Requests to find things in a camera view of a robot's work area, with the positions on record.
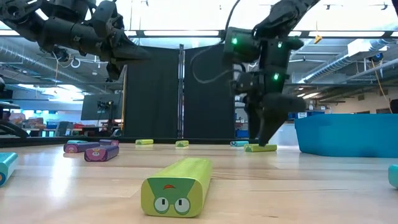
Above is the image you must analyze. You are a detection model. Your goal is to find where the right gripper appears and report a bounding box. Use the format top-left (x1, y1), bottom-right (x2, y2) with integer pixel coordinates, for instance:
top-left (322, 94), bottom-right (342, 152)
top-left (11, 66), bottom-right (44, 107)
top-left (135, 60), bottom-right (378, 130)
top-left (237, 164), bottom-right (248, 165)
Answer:
top-left (231, 70), bottom-right (307, 147)

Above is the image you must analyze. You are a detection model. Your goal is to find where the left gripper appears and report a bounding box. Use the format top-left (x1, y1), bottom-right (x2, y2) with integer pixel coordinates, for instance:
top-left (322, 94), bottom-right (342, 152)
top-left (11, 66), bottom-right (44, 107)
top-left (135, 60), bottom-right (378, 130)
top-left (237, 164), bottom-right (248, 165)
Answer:
top-left (90, 0), bottom-right (152, 82)

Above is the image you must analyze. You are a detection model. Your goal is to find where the purple pig face block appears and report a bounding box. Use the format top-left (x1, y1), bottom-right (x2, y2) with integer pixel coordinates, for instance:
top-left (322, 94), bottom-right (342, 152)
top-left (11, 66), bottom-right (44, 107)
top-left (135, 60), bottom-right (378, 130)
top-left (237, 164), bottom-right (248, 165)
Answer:
top-left (83, 145), bottom-right (120, 162)

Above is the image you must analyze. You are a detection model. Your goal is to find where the green frog face block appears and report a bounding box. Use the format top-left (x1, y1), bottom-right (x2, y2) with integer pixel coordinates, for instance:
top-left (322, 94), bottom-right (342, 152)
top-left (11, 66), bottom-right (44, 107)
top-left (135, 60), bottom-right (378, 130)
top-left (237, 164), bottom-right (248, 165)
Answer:
top-left (140, 157), bottom-right (213, 218)

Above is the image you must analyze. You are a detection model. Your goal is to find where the clear plastic bin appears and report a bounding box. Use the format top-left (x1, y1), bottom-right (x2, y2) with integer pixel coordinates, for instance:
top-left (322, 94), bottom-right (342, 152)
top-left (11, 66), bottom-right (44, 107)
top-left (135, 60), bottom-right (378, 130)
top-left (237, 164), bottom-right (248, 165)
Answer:
top-left (273, 123), bottom-right (301, 147)

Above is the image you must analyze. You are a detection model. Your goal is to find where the black folding partition screen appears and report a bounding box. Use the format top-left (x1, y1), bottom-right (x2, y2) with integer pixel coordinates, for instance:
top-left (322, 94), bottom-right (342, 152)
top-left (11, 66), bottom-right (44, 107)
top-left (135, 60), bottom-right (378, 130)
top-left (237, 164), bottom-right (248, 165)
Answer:
top-left (123, 43), bottom-right (236, 140)

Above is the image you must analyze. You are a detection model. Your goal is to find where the black monitor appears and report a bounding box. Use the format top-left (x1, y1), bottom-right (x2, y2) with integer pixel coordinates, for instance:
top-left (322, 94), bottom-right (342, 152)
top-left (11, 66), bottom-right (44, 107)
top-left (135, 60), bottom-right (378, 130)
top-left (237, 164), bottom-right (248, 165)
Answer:
top-left (80, 93), bottom-right (124, 121)

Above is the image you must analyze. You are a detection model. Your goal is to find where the black overhead crossbar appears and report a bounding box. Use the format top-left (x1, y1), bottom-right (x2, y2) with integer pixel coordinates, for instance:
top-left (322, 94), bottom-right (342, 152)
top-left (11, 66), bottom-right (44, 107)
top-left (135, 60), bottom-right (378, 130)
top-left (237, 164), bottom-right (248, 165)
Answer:
top-left (124, 29), bottom-right (398, 39)

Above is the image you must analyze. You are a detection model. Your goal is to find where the blue plastic bin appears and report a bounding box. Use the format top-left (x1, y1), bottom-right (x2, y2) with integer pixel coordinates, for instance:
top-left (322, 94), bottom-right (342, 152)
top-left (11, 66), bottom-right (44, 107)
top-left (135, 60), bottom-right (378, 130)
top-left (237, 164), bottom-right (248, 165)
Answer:
top-left (294, 113), bottom-right (398, 159)

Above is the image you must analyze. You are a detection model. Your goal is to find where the yellow hanging plug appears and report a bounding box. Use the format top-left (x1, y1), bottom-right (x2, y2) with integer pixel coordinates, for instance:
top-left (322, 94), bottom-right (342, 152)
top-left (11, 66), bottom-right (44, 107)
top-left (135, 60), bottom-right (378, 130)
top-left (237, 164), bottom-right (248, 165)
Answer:
top-left (313, 20), bottom-right (323, 44)

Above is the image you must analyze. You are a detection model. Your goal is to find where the black aluminium table frame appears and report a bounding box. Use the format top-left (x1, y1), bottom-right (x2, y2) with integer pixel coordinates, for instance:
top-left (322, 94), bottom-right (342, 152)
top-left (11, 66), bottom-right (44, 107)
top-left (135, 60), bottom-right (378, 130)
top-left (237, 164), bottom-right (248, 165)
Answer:
top-left (0, 136), bottom-right (261, 147)

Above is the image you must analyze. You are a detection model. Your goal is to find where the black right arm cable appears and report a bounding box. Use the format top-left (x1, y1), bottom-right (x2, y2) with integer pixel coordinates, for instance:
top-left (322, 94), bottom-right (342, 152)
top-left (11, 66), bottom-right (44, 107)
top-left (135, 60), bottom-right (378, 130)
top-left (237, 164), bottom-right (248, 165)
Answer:
top-left (190, 0), bottom-right (242, 85)

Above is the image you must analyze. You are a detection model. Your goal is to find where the silver ceiling duct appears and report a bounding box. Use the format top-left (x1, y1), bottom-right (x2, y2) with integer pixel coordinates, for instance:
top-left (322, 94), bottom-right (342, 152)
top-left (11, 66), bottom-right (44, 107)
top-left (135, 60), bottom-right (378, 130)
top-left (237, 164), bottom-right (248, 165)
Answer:
top-left (298, 39), bottom-right (389, 85)

